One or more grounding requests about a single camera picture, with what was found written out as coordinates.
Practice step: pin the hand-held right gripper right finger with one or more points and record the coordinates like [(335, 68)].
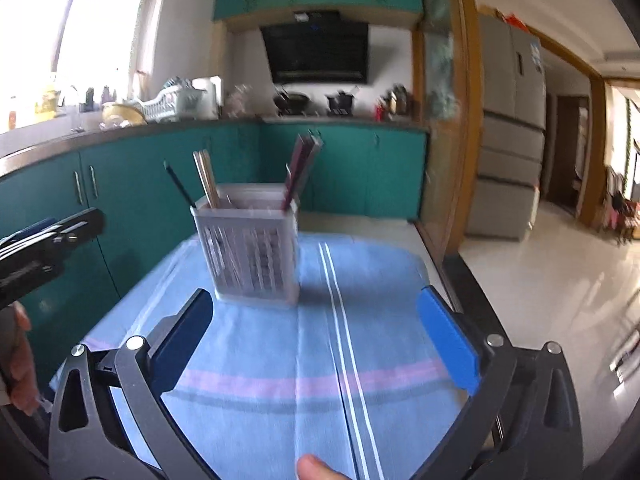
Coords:
[(447, 340)]

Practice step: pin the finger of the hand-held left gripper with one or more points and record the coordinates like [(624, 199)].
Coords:
[(30, 230), (75, 227)]

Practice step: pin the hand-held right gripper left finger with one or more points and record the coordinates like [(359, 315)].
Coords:
[(185, 335)]

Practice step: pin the white plastic utensil basket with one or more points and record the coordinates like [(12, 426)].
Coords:
[(250, 260)]

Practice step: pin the black chopstick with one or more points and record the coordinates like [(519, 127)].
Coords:
[(180, 185)]

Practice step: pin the beige chopstick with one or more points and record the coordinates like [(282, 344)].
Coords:
[(201, 175)]

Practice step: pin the person's left hand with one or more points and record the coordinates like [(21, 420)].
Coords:
[(20, 360)]

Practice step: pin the person's right hand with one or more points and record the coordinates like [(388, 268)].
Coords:
[(320, 469)]

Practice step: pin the blue striped cloth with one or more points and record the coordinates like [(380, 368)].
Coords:
[(280, 360)]

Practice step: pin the yellow basin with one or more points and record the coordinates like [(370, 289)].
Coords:
[(120, 112)]

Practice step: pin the yellow bottle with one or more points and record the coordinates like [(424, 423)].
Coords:
[(47, 101)]

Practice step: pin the white dish rack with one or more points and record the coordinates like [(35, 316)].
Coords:
[(167, 102)]

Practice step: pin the white kettle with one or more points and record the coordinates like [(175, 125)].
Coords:
[(207, 97)]

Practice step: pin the green lower kitchen cabinets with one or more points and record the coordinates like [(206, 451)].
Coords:
[(350, 165)]

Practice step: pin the kitchen window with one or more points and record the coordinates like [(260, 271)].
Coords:
[(75, 25)]

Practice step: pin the colourful hanging clothes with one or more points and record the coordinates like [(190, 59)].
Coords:
[(620, 210)]

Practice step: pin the silver refrigerator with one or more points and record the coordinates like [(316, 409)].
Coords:
[(510, 125)]

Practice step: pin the condiment bottles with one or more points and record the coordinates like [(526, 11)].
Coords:
[(395, 102)]

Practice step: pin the black wok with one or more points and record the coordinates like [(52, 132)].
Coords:
[(290, 101)]

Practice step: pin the glass sliding door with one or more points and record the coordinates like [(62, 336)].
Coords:
[(440, 85)]

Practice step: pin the black cooking pot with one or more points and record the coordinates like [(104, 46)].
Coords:
[(341, 102)]

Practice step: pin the black range hood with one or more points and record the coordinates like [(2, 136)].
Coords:
[(315, 50)]

